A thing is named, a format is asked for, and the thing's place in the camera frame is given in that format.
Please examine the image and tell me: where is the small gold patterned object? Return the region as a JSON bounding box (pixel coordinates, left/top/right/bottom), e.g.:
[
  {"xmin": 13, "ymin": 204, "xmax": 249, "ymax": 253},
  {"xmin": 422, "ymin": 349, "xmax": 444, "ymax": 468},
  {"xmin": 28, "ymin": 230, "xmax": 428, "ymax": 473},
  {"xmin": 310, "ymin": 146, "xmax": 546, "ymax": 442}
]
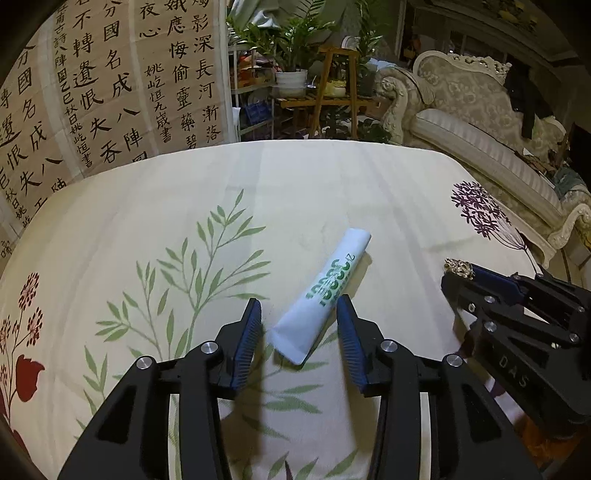
[{"xmin": 444, "ymin": 258, "xmax": 475, "ymax": 280}]

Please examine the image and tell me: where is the white green toothpaste tube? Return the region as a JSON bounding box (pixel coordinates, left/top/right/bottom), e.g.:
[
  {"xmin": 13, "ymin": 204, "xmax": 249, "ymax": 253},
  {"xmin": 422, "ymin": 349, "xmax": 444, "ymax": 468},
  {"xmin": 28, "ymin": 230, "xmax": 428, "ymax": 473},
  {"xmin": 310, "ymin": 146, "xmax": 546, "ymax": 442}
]
[{"xmin": 270, "ymin": 228, "xmax": 372, "ymax": 366}]

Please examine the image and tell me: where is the floral cream tablecloth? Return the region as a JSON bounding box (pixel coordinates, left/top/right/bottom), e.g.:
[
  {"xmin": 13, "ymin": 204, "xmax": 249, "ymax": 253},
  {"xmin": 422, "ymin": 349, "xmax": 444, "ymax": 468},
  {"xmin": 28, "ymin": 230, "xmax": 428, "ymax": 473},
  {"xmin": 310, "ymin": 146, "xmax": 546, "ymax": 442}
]
[{"xmin": 1, "ymin": 141, "xmax": 541, "ymax": 479}]

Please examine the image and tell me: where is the black garment on sofa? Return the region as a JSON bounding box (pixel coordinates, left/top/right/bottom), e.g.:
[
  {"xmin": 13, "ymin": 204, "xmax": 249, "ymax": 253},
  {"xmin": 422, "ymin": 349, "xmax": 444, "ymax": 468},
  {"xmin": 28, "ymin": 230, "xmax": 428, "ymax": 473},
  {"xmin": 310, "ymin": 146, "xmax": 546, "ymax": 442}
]
[{"xmin": 504, "ymin": 64, "xmax": 553, "ymax": 140}]

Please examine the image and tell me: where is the ornate white grey sofa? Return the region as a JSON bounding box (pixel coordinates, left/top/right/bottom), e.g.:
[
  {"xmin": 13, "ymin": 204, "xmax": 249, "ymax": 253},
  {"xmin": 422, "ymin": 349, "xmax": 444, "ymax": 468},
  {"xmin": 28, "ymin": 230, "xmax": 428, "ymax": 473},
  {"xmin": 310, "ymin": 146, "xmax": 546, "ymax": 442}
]
[{"xmin": 374, "ymin": 50, "xmax": 590, "ymax": 262}]

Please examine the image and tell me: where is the wooden plant stand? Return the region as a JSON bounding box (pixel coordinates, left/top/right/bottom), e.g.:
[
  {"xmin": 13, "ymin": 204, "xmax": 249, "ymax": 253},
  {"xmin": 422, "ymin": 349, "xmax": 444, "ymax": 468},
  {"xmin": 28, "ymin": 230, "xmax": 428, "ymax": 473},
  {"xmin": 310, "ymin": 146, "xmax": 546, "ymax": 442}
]
[{"xmin": 277, "ymin": 46, "xmax": 374, "ymax": 140}]

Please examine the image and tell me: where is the calligraphy folding screen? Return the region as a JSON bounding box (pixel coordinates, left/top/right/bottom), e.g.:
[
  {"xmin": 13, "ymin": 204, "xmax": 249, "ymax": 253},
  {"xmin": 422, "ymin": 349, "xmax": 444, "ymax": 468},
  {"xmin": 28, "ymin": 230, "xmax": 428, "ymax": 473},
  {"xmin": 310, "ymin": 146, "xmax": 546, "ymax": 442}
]
[{"xmin": 1, "ymin": 1, "xmax": 236, "ymax": 260}]

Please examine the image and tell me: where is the metal storage shelf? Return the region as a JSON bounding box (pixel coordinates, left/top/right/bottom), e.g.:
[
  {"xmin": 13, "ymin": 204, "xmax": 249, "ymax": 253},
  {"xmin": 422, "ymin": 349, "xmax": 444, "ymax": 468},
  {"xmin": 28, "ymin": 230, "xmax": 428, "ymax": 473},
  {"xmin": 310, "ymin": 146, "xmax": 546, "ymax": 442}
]
[{"xmin": 228, "ymin": 43, "xmax": 276, "ymax": 142}]

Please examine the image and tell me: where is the potted green plant white pot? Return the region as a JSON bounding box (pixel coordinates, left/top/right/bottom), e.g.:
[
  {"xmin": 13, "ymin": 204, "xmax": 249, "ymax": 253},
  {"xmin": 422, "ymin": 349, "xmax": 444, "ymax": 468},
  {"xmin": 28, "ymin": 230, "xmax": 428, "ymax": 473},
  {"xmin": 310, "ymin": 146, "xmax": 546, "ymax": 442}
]
[{"xmin": 226, "ymin": 1, "xmax": 335, "ymax": 98}]

